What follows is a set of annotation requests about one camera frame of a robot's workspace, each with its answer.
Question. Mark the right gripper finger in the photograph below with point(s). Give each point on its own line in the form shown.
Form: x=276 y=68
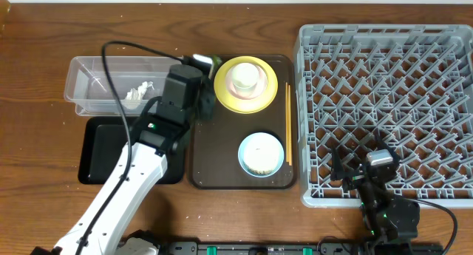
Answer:
x=337 y=169
x=381 y=145

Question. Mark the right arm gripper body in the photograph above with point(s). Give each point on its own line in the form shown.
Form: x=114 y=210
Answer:
x=355 y=177

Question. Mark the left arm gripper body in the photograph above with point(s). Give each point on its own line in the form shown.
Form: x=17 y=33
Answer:
x=203 y=110

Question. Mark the white tissue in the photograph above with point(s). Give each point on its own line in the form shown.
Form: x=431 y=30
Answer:
x=135 y=95

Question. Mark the green snack wrapper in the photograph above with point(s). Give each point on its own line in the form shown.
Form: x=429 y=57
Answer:
x=216 y=61

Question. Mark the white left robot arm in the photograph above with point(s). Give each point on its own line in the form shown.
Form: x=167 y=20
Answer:
x=101 y=227

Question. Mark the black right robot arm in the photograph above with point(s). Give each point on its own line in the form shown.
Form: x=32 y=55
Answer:
x=392 y=220

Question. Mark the grey dishwasher rack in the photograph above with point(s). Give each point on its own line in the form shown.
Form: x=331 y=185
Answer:
x=410 y=84

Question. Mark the clear plastic bin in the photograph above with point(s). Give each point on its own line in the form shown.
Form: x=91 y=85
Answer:
x=87 y=86

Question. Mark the brown serving tray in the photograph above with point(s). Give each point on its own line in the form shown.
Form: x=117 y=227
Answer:
x=214 y=161

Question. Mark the black plastic tray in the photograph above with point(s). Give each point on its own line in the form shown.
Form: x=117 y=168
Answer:
x=104 y=139

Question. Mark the yellow plate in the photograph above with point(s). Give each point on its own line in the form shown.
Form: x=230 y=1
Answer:
x=245 y=106

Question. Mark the blue bowl with rice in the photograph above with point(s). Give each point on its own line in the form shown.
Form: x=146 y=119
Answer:
x=261 y=154

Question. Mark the cream cup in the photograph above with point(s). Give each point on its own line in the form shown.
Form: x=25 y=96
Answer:
x=244 y=78

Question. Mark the pink bowl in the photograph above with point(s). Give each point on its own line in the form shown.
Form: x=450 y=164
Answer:
x=260 y=87

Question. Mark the wooden chopstick outer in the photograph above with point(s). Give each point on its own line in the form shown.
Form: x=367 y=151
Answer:
x=289 y=130

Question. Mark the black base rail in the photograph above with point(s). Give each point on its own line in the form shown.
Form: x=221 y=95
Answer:
x=325 y=247

